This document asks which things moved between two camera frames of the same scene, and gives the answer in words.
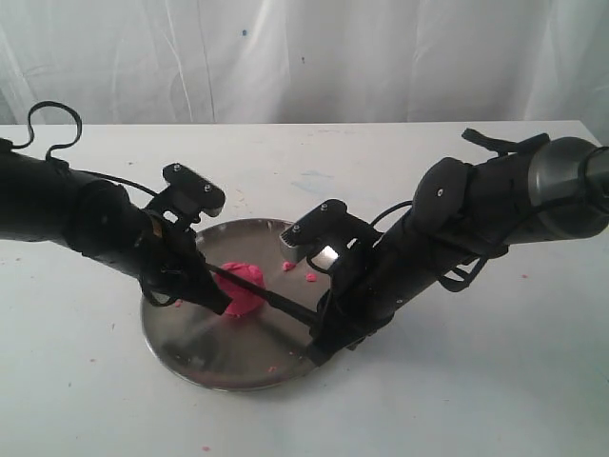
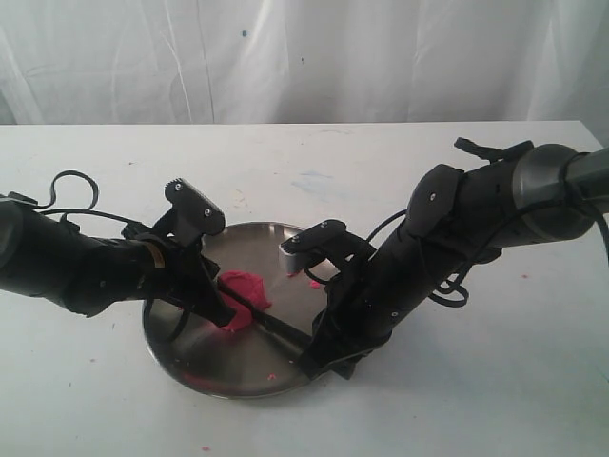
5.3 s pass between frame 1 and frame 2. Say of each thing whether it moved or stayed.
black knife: moved
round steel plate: stayed
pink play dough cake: moved
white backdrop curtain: stayed
